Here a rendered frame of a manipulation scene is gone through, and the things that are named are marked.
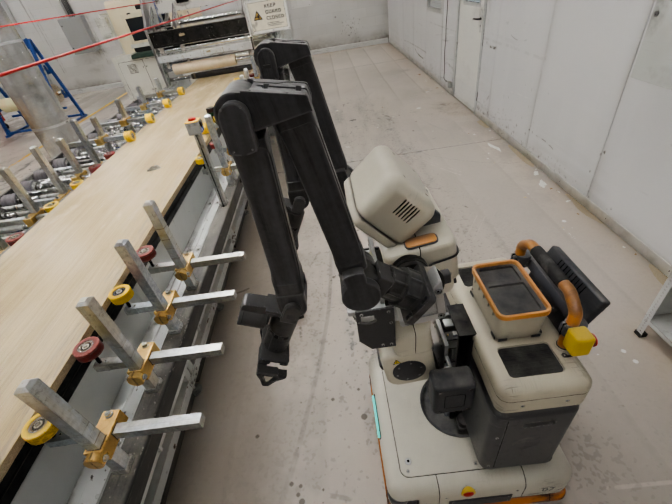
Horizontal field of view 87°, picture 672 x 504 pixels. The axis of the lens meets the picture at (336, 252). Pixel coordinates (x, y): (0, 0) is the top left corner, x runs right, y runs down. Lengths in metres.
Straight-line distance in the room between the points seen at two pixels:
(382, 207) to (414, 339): 0.46
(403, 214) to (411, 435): 1.02
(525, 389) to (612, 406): 1.10
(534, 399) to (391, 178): 0.72
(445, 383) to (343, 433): 0.88
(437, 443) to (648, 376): 1.19
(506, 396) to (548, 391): 0.11
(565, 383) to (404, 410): 0.70
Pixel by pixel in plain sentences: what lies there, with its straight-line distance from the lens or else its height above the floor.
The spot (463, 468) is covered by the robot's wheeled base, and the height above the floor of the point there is 0.28.
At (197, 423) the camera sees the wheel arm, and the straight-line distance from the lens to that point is 1.12.
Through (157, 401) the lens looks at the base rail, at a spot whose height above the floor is 0.70.
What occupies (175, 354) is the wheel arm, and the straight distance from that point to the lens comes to 1.32.
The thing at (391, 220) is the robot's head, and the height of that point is 1.29.
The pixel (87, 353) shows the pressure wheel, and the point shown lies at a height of 0.91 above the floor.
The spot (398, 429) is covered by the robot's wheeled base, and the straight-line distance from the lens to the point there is 1.59.
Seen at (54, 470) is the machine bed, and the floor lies 0.72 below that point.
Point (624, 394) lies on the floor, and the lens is 2.25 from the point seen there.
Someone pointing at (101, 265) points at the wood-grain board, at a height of 0.90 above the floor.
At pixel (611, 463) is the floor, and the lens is 2.04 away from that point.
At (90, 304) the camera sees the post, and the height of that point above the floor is 1.12.
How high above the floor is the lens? 1.73
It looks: 38 degrees down
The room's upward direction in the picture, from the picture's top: 10 degrees counter-clockwise
